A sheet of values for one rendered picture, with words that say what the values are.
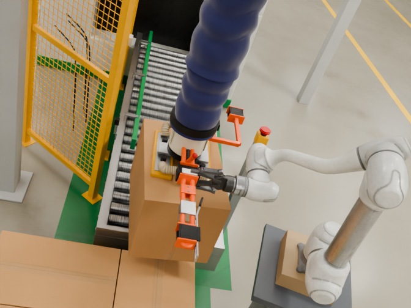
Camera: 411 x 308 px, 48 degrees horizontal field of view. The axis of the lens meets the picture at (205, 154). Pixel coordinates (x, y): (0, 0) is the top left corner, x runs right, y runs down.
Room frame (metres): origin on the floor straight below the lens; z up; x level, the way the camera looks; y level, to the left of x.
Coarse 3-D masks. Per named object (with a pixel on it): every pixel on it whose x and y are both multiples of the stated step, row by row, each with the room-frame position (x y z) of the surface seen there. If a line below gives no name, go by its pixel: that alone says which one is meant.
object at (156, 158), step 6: (156, 132) 1.88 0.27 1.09; (156, 138) 1.83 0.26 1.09; (162, 138) 1.84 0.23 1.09; (168, 138) 1.86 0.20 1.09; (156, 144) 1.79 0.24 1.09; (156, 150) 1.74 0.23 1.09; (156, 156) 1.69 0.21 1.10; (162, 156) 1.68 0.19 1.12; (168, 156) 1.72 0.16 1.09; (156, 162) 1.65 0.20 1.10; (168, 162) 1.68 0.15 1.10; (156, 168) 1.61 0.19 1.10; (150, 174) 1.57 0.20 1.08; (156, 174) 1.58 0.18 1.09; (162, 174) 1.59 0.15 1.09; (168, 174) 1.61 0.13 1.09
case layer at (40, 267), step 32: (0, 256) 1.26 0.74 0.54; (32, 256) 1.32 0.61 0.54; (64, 256) 1.38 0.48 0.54; (96, 256) 1.45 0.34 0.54; (128, 256) 1.52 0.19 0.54; (0, 288) 1.11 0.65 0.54; (32, 288) 1.16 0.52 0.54; (64, 288) 1.22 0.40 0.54; (96, 288) 1.28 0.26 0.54; (128, 288) 1.34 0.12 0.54; (160, 288) 1.40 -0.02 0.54; (192, 288) 1.47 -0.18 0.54
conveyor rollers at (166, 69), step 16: (144, 48) 3.72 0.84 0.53; (160, 48) 3.78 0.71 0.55; (160, 64) 3.51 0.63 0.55; (176, 64) 3.62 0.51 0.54; (160, 80) 3.26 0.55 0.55; (176, 80) 3.36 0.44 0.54; (144, 96) 2.96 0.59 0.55; (160, 96) 3.07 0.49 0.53; (176, 96) 3.12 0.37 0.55; (128, 112) 2.69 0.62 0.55; (144, 112) 2.78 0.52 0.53; (160, 112) 2.83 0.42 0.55; (128, 128) 2.52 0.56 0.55; (128, 160) 2.24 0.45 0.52; (128, 176) 2.08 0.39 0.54; (112, 208) 1.79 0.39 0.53; (128, 208) 1.83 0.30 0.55; (128, 224) 1.73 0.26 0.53
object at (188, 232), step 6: (180, 222) 1.22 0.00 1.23; (180, 228) 1.19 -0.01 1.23; (186, 228) 1.20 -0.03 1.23; (192, 228) 1.21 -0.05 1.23; (180, 234) 1.17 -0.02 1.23; (186, 234) 1.17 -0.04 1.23; (192, 234) 1.18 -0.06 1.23; (180, 240) 1.14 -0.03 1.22; (186, 240) 1.15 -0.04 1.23; (192, 240) 1.16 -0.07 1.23; (174, 246) 1.14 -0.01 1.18; (180, 246) 1.14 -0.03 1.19
